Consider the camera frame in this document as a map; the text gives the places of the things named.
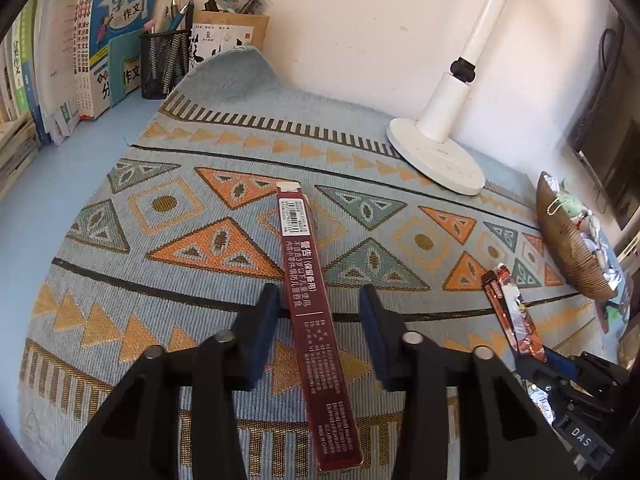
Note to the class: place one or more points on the row of standing books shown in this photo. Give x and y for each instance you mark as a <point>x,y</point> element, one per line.
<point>45,60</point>

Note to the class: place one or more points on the blue patterned woven mat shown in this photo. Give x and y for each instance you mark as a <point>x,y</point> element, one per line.
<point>200,260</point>

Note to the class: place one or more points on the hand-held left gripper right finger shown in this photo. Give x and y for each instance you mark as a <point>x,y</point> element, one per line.
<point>372,330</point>

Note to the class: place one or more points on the dark monitor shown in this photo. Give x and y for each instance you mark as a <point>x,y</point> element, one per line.
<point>610,135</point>

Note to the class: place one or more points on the bunch of coloured pens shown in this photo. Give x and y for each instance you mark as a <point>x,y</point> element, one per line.
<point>175,15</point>

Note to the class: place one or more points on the blue cover workbook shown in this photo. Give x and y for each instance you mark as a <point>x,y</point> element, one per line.
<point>125,5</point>

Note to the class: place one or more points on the white cat plush red bow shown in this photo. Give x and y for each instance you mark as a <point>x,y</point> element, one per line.
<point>590,242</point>

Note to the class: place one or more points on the stack of flat books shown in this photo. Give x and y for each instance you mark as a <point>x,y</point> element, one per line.
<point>15,150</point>

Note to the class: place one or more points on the bunch of dark pens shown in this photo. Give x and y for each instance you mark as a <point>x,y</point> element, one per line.
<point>247,5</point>

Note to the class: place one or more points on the black mesh pen holder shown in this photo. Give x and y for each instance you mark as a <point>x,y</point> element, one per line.
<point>162,65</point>

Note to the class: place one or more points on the teal workbook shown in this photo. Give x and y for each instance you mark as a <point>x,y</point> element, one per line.
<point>127,72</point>

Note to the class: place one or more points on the gold ribbed bowl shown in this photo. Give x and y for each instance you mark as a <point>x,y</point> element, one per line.
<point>565,260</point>

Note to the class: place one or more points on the cardboard pen box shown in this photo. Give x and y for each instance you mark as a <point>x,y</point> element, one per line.
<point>230,35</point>

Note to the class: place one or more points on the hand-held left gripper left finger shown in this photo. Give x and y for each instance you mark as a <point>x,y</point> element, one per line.
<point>265,330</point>

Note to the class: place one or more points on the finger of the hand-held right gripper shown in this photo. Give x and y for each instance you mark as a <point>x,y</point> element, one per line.
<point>527,376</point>
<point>555,362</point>

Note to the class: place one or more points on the long dark red box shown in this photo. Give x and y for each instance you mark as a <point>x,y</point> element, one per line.
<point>320,335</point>
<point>515,310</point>

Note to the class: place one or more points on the paper ball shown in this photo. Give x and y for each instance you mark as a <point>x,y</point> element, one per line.
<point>607,272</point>
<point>550,179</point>

